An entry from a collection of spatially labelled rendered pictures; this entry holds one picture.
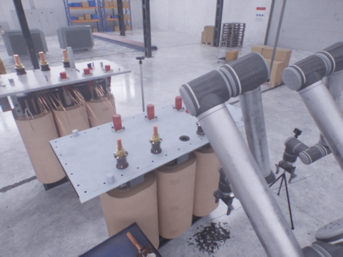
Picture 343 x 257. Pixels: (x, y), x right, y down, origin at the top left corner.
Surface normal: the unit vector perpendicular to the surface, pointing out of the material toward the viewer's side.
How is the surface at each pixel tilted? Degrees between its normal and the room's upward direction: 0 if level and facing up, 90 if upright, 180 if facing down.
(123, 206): 90
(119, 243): 0
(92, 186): 0
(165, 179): 90
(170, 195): 90
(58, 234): 0
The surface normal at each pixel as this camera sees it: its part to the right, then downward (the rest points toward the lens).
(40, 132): 0.62, 0.39
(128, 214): 0.22, 0.48
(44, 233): 0.00, -0.87
